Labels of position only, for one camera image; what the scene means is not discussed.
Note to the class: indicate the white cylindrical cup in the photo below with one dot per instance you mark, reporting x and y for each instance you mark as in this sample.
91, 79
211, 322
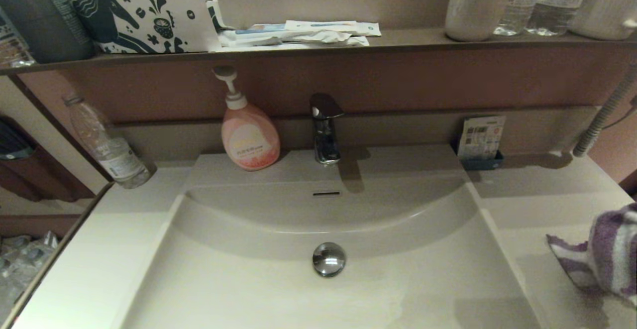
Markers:
477, 4

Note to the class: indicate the dark grey ribbed object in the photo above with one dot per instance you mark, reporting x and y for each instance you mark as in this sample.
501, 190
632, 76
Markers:
12, 142

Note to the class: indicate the white ribbed kettle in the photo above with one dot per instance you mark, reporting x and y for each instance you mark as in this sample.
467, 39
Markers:
606, 4

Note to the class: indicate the white box with horse print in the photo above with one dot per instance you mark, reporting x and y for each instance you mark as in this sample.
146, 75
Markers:
149, 10

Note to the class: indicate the clear crumpled plastic bag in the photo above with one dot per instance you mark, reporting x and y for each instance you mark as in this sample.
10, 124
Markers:
20, 269

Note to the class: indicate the chrome drain stopper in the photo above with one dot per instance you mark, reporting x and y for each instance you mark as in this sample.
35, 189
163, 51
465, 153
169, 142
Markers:
329, 259

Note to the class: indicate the white card with QR code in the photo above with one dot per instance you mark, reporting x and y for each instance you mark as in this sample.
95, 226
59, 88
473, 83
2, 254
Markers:
481, 136

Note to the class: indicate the brown wall shelf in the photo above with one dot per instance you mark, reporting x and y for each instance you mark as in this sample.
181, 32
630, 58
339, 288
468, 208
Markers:
423, 43

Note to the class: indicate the crumpled white plastic wrapper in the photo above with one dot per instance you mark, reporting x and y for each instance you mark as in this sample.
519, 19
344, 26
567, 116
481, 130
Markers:
298, 39

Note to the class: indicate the clear jar with sachets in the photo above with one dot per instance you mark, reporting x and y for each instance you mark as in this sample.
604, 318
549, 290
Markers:
12, 50

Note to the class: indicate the dark grey canister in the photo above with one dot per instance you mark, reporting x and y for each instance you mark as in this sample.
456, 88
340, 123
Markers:
35, 15

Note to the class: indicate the purple white striped towel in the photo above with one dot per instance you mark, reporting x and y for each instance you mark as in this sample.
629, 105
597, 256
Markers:
607, 254

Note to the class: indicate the pink soap pump bottle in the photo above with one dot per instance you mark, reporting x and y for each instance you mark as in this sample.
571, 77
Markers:
251, 139

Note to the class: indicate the clear plastic water bottle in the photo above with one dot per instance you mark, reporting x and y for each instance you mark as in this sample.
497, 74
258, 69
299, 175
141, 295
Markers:
556, 9
114, 159
516, 9

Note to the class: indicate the white toothbrush packet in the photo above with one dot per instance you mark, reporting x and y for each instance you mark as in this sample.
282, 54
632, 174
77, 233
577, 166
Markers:
338, 27

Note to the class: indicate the teal printed sachet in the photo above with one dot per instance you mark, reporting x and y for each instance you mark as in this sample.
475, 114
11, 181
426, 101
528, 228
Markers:
259, 29

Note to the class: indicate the dark blue small tray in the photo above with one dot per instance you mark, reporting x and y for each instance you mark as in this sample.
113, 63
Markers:
480, 164

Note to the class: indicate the white ceramic sink basin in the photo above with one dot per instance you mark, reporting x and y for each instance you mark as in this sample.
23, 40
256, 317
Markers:
423, 249

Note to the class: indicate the chrome lever faucet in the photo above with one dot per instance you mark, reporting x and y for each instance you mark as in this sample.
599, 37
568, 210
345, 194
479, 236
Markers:
327, 137

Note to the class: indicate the blue white folded packet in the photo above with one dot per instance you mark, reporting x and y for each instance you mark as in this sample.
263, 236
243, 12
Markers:
214, 14

